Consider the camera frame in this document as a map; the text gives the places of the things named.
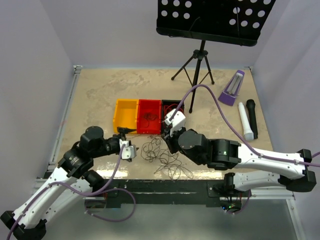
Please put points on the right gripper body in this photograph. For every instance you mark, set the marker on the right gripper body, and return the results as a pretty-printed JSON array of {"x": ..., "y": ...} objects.
[{"x": 171, "y": 137}]

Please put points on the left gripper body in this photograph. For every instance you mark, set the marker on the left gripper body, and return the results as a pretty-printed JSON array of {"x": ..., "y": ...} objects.
[{"x": 123, "y": 136}]

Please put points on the orange plastic bin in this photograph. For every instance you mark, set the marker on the orange plastic bin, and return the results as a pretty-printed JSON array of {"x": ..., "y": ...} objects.
[{"x": 125, "y": 114}]

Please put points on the small brown cable clump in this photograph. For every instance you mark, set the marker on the small brown cable clump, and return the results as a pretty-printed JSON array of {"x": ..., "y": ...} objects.
[{"x": 150, "y": 122}]

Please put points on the red plastic bin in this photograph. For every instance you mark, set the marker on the red plastic bin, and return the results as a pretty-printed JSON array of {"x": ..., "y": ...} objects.
[{"x": 148, "y": 105}]

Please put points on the black plastic bin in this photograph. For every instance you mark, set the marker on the black plastic bin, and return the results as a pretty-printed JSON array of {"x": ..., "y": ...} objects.
[{"x": 167, "y": 105}]

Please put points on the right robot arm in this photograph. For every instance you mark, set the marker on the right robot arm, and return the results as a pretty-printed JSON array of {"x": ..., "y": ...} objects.
[{"x": 268, "y": 169}]

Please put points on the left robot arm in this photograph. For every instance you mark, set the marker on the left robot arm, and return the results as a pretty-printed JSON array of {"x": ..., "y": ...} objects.
[{"x": 73, "y": 177}]

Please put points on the purple metronome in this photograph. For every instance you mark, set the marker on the purple metronome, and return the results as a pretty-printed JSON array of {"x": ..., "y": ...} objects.
[{"x": 231, "y": 91}]

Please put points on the white microphone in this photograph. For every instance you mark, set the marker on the white microphone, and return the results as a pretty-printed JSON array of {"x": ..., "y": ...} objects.
[{"x": 247, "y": 131}]

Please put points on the black microphone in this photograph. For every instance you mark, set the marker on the black microphone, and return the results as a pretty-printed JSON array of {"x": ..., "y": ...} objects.
[{"x": 251, "y": 105}]

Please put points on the black music stand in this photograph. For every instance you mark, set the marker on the black music stand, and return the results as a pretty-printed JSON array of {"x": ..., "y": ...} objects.
[{"x": 235, "y": 22}]

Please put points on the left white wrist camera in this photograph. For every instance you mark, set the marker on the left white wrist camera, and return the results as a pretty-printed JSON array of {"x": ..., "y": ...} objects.
[{"x": 128, "y": 150}]

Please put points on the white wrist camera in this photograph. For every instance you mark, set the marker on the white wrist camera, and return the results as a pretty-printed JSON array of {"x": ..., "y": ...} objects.
[
  {"x": 128, "y": 150},
  {"x": 175, "y": 123}
]

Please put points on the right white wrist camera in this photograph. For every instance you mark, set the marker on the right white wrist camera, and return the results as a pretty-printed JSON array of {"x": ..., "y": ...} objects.
[{"x": 175, "y": 123}]

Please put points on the aluminium frame rail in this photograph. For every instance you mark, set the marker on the aluminium frame rail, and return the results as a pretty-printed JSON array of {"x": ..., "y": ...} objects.
[{"x": 262, "y": 193}]

